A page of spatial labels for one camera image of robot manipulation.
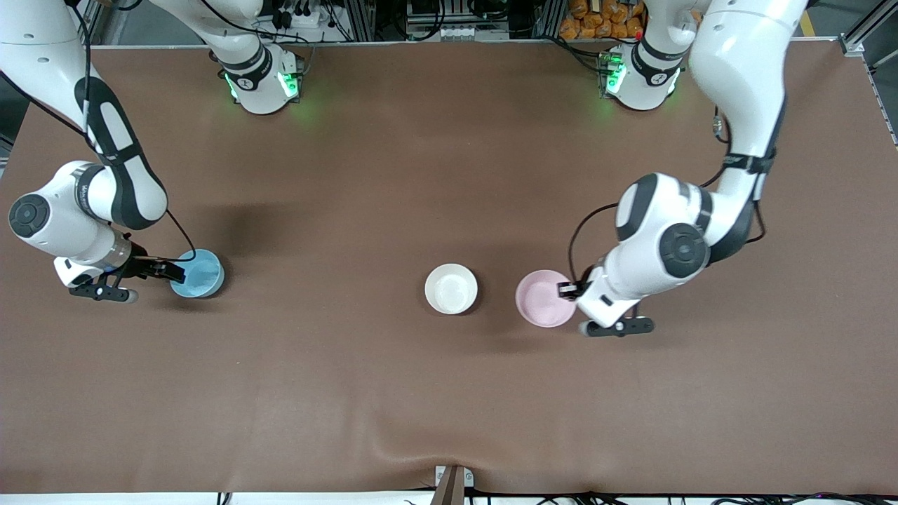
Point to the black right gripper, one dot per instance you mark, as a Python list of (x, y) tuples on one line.
[(142, 266)]

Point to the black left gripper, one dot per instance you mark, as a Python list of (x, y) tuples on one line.
[(577, 288)]

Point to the pink bowl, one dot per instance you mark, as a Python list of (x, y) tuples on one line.
[(541, 300)]

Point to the light blue bowl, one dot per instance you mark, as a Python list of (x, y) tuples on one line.
[(205, 277)]

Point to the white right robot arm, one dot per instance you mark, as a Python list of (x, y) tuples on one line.
[(42, 42)]

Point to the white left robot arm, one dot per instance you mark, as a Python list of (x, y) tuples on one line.
[(736, 63)]

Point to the white bowl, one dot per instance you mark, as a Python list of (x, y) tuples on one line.
[(451, 288)]

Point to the brown table cloth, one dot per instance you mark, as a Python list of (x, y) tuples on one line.
[(449, 175)]

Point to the pile of orange snacks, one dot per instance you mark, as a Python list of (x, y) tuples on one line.
[(593, 21)]

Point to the white connector strip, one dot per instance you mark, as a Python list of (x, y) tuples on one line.
[(463, 33)]

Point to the white power strip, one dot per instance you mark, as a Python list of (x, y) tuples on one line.
[(312, 21)]

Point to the silver metal bracket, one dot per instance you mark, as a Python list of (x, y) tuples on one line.
[(468, 479)]

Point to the brown camera post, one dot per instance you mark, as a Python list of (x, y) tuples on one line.
[(449, 492)]

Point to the aluminium frame profile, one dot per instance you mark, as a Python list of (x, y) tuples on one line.
[(866, 28), (98, 28)]

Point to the aluminium frame post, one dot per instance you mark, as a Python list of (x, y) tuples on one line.
[(361, 17), (547, 17)]

